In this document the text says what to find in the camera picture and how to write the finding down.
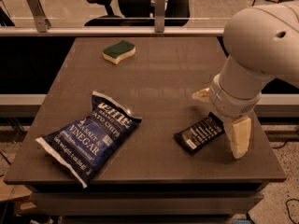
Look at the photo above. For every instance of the black office chair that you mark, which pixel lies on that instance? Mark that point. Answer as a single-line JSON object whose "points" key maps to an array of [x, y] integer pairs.
{"points": [[141, 13]]}

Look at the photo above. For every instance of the blue kettle chips bag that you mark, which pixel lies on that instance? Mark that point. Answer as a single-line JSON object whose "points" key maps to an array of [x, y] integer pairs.
{"points": [[84, 145]]}

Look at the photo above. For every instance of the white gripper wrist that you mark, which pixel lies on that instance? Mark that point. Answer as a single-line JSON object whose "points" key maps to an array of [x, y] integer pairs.
{"points": [[233, 103]]}

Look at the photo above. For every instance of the left metal railing bracket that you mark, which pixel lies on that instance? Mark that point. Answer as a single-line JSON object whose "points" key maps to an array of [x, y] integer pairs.
{"points": [[41, 21]]}

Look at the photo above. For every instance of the horizontal metal rail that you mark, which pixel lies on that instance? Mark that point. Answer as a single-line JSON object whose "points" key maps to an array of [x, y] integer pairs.
{"points": [[112, 31]]}

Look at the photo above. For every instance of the black rxbar chocolate bar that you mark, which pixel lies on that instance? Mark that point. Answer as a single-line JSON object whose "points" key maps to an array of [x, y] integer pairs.
{"points": [[201, 133]]}

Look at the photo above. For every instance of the center metal railing bracket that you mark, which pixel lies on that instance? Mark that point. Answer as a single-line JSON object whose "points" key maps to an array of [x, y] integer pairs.
{"points": [[159, 16]]}

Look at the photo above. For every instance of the metal railing bracket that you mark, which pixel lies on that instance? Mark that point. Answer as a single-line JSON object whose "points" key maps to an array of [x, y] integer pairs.
{"points": [[41, 21], [159, 16]]}

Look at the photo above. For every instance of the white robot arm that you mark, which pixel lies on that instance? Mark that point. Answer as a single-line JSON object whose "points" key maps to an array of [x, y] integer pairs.
{"points": [[263, 44]]}

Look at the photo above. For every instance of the green and yellow sponge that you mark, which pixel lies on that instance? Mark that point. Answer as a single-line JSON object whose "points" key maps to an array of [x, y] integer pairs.
{"points": [[118, 52]]}

